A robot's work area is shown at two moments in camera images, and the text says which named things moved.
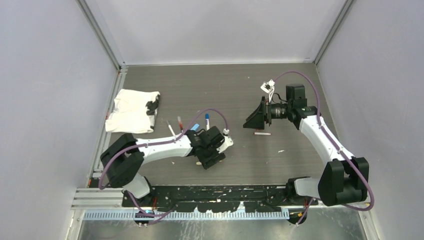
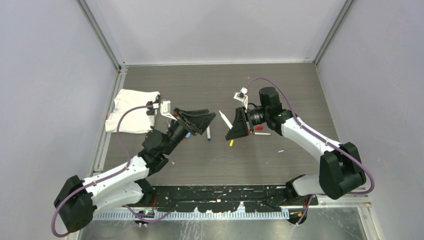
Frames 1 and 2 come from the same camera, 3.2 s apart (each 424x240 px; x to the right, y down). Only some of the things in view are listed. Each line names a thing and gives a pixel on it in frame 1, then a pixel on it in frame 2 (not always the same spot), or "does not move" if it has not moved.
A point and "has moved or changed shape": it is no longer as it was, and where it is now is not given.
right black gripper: (263, 113) to (242, 125)
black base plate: (225, 198) does not move
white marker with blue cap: (207, 122) has moved or changed shape
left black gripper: (207, 162) to (204, 118)
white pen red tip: (261, 133) does not move
